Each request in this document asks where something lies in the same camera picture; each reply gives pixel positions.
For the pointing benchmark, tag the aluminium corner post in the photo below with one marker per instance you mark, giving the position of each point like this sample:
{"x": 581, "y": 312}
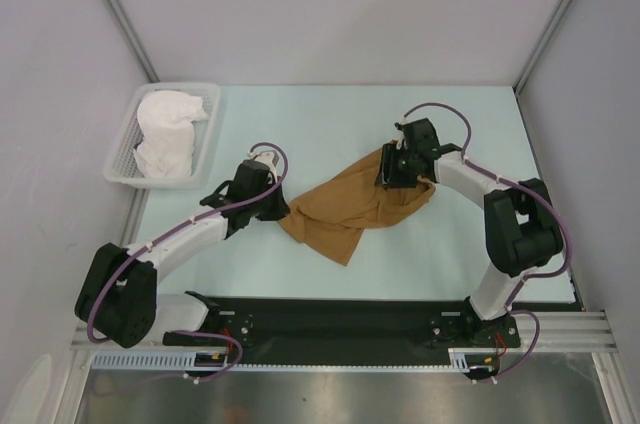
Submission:
{"x": 552, "y": 26}
{"x": 131, "y": 39}

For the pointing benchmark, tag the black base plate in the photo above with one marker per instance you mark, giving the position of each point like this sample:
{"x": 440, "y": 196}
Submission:
{"x": 346, "y": 332}

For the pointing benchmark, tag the white cable duct left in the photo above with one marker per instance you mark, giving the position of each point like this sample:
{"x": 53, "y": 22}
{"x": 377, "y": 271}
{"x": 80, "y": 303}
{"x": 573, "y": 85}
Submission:
{"x": 156, "y": 360}

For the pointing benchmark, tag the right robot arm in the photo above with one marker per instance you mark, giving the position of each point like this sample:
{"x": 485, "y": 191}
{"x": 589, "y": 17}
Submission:
{"x": 521, "y": 233}

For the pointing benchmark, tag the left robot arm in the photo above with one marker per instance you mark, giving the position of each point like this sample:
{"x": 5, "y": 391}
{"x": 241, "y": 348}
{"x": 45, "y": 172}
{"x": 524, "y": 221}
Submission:
{"x": 119, "y": 299}

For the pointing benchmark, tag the white cable duct right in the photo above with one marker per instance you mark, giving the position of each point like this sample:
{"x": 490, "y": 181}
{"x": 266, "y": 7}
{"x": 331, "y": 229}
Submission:
{"x": 468, "y": 359}

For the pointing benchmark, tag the left aluminium corner post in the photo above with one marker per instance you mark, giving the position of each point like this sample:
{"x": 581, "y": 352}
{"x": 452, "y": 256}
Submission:
{"x": 131, "y": 39}

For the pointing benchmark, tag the tan tank top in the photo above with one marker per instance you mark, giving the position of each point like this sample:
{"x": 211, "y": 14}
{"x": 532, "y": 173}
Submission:
{"x": 332, "y": 217}

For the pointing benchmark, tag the white plastic basket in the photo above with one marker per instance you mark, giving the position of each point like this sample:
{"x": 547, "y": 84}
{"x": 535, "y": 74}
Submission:
{"x": 121, "y": 167}

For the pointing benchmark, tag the white tank top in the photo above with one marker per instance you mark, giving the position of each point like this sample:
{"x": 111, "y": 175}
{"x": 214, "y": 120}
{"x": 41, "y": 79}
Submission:
{"x": 166, "y": 119}

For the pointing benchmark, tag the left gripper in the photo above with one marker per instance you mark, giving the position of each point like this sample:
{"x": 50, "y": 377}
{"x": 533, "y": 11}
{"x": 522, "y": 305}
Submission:
{"x": 279, "y": 209}

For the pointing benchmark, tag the right aluminium corner post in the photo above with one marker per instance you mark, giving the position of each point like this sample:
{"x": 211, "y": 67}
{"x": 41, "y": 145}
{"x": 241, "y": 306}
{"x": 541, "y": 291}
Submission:
{"x": 552, "y": 26}

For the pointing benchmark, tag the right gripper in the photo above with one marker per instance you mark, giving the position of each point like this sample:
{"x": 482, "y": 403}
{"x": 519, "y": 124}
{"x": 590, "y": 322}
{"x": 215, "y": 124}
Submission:
{"x": 388, "y": 173}

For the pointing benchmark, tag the white cable duct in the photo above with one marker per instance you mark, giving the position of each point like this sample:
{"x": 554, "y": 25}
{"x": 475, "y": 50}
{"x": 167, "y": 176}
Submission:
{"x": 468, "y": 359}
{"x": 156, "y": 360}

